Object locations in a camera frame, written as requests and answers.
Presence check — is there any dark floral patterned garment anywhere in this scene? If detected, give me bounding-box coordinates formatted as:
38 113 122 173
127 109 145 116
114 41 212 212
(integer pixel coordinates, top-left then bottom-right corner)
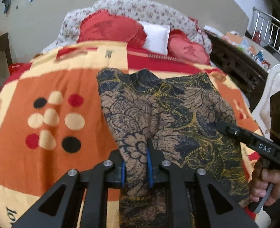
97 68 249 227

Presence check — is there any right hand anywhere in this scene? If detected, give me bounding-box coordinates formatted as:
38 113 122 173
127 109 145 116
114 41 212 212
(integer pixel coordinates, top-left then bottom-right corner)
249 158 280 206

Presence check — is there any dark wooden nightstand right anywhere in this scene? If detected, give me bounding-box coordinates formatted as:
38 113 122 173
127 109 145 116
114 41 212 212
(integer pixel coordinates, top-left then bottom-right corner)
207 32 268 106

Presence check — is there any white upholstered chair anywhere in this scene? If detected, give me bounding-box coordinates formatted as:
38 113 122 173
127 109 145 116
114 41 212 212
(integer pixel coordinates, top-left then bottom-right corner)
252 64 280 139

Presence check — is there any clutter on right nightstand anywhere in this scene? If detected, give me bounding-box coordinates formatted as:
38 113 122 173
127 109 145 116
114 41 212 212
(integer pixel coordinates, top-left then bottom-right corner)
221 31 271 72

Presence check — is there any red orange cream love blanket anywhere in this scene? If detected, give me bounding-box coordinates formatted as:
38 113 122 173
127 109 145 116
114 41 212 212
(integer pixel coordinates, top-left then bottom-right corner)
0 41 259 227

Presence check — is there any right red heart pillow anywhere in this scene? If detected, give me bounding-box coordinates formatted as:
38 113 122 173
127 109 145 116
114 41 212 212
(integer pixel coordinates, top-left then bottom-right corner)
168 29 210 65

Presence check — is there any red heart pillow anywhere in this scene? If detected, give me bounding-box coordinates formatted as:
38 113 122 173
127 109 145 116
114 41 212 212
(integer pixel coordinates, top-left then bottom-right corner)
168 29 210 65
77 10 147 47

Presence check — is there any metal stair railing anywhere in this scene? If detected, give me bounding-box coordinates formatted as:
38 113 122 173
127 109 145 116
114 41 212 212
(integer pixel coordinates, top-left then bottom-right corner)
246 7 280 66

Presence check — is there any white small pillow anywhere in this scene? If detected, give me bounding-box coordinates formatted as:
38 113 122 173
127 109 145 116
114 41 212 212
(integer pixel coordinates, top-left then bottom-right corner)
138 21 171 55

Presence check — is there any floral quilted headboard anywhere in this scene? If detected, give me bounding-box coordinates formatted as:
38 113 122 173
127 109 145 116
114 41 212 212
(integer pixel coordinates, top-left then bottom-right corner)
42 0 212 54

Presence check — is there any left red heart pillow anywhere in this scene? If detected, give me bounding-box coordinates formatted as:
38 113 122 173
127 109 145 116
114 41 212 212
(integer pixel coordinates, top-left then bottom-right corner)
77 10 147 47

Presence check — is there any dark item hanging on wall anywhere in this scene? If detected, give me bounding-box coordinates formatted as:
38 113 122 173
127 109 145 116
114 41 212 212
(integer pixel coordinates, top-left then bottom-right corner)
2 0 12 14

